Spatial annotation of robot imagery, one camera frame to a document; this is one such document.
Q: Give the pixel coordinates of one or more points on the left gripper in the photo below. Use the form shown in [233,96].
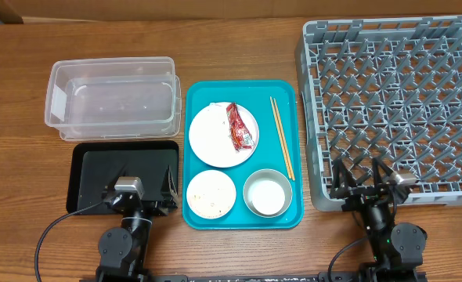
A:
[170,197]

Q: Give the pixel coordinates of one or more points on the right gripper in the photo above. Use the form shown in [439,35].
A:
[359,193]

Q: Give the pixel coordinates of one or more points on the white paper cup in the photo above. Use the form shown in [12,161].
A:
[267,197]

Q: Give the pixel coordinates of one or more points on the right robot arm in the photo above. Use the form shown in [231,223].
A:
[397,248]

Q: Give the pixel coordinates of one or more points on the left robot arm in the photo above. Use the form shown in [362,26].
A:
[123,249]

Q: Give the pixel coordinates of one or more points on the grey dishwasher rack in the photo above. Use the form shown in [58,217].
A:
[383,88]

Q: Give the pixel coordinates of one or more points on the black plastic tray bin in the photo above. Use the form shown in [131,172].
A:
[94,165]

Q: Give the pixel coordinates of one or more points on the large white plate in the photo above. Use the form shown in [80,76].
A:
[210,137]

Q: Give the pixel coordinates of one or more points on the grey-white bowl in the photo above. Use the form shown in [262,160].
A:
[268,174]

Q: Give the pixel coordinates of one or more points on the clear plastic storage bin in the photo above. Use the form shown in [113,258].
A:
[114,98]

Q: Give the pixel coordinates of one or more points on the red snack wrapper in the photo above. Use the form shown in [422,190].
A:
[239,133]

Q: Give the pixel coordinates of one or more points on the right wooden chopstick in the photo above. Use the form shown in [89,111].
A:
[286,152]

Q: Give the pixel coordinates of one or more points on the wooden chopstick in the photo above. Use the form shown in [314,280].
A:
[274,115]
[286,152]

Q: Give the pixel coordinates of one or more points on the left wooden chopstick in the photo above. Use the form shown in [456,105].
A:
[274,115]

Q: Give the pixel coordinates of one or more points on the teal plastic serving tray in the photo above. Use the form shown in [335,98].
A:
[254,96]

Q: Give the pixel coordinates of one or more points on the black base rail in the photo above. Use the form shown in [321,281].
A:
[337,277]

